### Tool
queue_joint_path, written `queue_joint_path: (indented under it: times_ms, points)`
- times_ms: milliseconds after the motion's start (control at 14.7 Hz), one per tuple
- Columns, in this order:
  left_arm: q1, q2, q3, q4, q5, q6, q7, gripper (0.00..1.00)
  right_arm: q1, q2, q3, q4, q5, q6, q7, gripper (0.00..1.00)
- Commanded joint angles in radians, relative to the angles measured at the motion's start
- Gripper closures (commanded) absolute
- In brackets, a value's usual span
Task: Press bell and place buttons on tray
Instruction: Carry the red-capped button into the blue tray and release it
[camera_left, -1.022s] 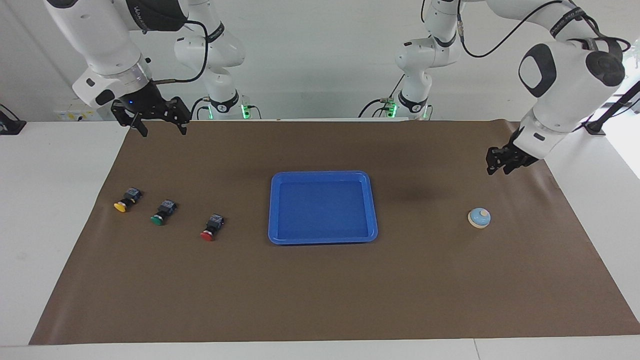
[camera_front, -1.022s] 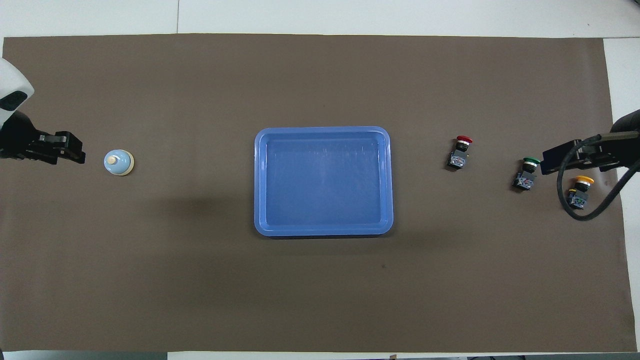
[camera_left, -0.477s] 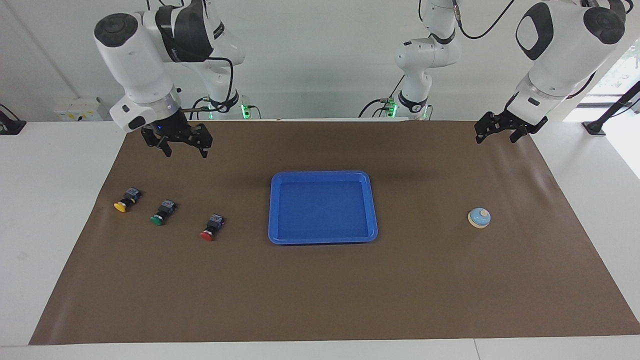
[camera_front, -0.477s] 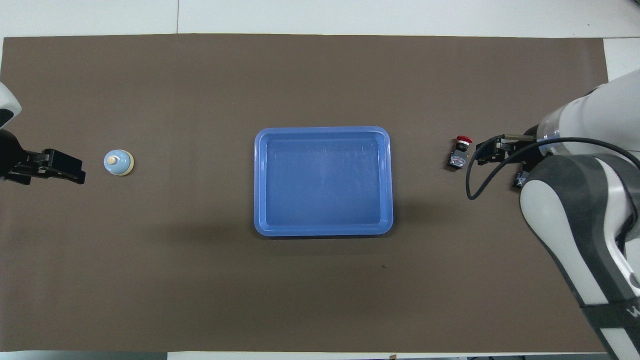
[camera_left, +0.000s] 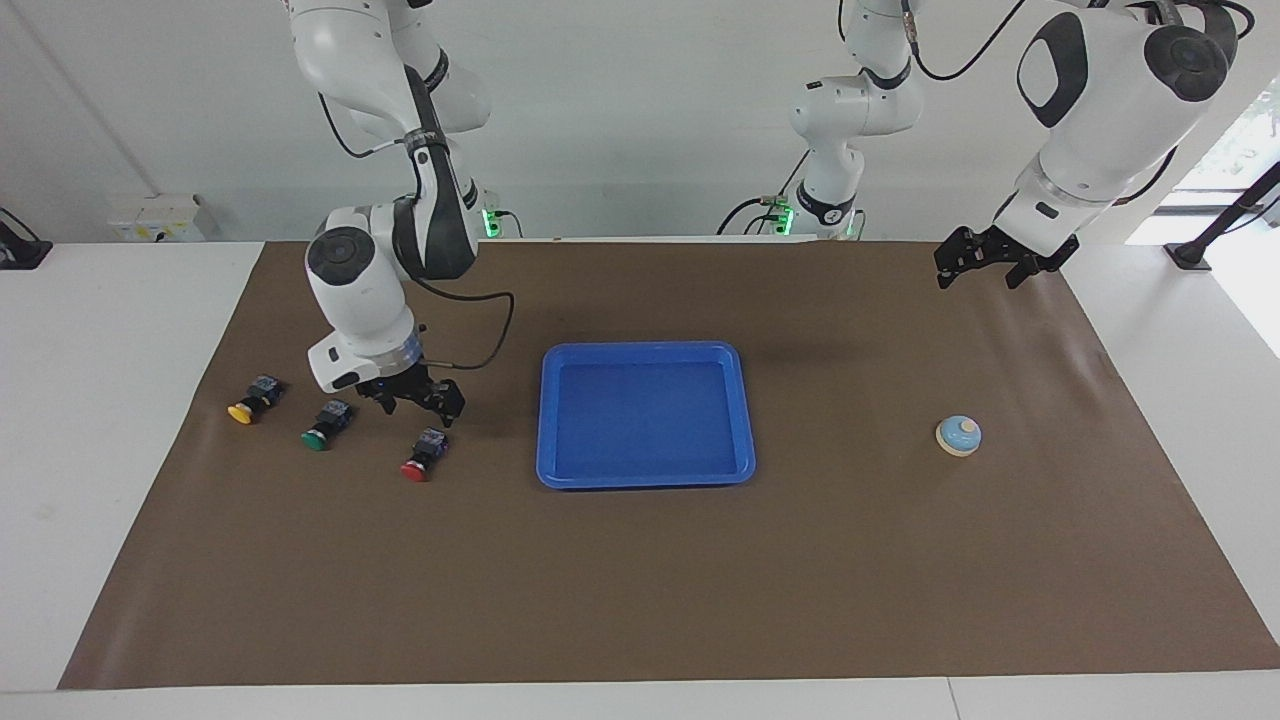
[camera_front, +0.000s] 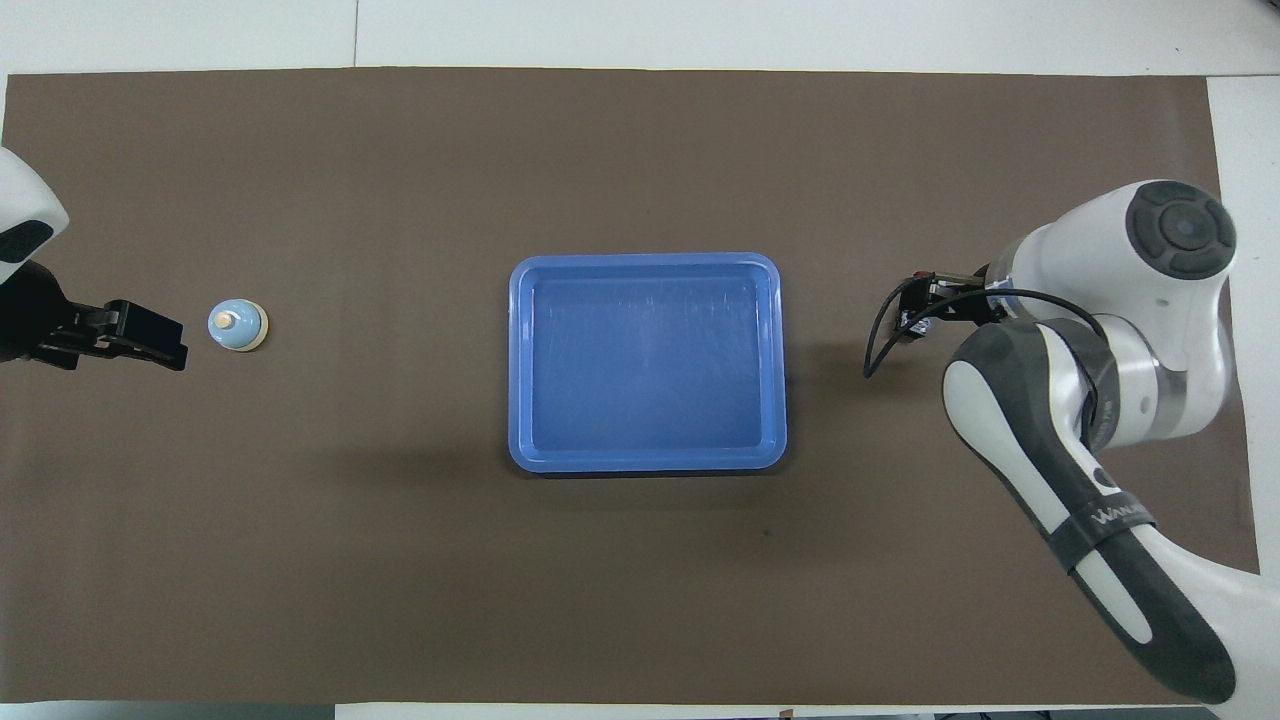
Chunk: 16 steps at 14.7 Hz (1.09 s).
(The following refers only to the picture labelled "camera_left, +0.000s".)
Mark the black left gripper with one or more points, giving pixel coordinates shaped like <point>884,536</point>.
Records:
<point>990,248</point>

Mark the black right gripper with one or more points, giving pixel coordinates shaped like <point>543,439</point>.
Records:
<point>415,385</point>

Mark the red push button switch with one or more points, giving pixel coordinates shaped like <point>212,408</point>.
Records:
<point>424,458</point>

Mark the green push button switch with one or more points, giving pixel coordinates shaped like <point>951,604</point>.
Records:
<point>323,428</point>

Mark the yellow push button switch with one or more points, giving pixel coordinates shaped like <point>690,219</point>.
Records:
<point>250,403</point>

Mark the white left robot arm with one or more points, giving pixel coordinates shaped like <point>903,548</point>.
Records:
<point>1100,110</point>

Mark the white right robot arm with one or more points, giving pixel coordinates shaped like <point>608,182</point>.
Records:
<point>360,290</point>

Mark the light blue desk bell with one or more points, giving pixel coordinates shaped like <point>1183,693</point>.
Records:
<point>958,434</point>

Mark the blue plastic tray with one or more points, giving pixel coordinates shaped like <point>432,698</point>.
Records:
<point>645,420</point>

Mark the brown paper table mat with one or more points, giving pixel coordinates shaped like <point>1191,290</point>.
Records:
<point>640,580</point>

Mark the white wall socket box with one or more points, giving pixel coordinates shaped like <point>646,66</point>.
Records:
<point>155,220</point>

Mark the black table clamp mount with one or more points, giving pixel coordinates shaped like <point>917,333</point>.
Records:
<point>20,250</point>

